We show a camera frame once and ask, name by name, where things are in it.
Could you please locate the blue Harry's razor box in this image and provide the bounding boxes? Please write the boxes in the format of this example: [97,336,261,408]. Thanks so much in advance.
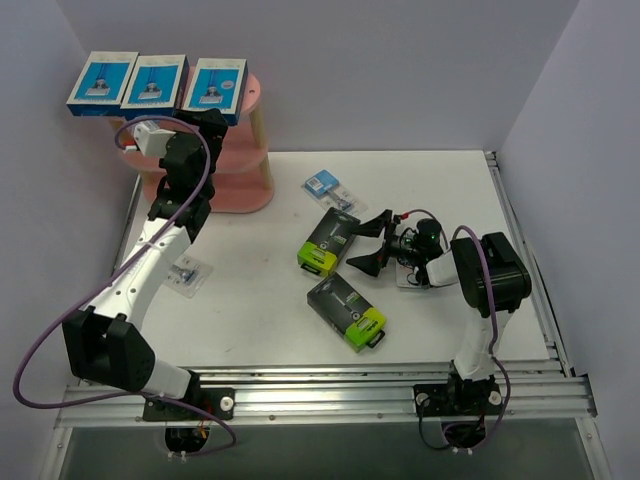
[66,51,139,117]
[182,58,248,126]
[120,54,189,120]

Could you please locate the clear blister razor pack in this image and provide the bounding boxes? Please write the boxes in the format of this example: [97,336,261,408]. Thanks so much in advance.
[163,255,213,298]
[301,170,368,216]

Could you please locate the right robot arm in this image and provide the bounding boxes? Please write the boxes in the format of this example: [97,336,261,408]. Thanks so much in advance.
[347,210,532,413]

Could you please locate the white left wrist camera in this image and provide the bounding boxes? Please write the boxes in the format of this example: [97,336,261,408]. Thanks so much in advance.
[124,120,175,158]

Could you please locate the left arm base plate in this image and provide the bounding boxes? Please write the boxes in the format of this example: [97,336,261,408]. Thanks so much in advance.
[142,387,236,422]

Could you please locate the black green razor box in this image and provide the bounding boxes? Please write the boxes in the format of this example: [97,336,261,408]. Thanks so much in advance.
[307,272,387,352]
[297,207,361,277]

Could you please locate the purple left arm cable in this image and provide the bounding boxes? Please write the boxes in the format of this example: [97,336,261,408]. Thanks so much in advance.
[12,115,238,457]

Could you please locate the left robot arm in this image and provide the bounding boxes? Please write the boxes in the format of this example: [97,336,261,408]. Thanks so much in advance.
[62,108,228,419]

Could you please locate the pink three-tier shelf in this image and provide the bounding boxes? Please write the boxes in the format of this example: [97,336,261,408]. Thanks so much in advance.
[109,72,275,215]

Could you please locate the aluminium rail frame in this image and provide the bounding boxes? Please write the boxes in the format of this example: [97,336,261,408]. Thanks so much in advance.
[49,151,610,479]

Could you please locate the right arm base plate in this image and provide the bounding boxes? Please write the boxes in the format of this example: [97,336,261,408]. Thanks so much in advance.
[412,383,503,417]

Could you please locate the white Gillette razor pack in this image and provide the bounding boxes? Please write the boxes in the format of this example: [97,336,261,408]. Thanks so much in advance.
[395,249,431,289]

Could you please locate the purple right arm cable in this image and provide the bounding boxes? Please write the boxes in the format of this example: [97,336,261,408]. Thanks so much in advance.
[399,208,512,451]

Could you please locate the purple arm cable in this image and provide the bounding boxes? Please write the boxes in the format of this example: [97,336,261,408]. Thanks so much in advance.
[399,208,512,451]
[12,115,238,457]

